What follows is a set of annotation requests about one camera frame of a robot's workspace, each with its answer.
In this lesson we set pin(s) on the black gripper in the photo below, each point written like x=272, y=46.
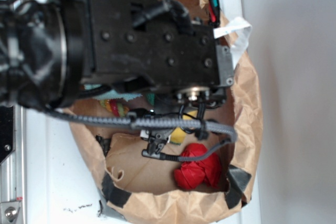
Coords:
x=145, y=46

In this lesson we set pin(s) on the green rubber ball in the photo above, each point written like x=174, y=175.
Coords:
x=150, y=97

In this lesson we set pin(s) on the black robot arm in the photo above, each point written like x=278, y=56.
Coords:
x=50, y=48

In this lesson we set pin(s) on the light blue terry cloth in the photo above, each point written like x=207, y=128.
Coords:
x=111, y=94

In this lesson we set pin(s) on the yellow sponge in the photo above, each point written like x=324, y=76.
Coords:
x=179, y=134

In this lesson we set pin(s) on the crumpled red paper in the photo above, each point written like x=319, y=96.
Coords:
x=192, y=174

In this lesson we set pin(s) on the brown paper bag bin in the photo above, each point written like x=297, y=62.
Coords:
x=137, y=189

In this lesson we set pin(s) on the multicolour twisted rope toy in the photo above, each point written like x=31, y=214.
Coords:
x=116, y=108

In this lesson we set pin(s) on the black metal bracket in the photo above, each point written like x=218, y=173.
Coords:
x=7, y=130

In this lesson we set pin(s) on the aluminium frame rail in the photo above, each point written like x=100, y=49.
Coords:
x=13, y=181

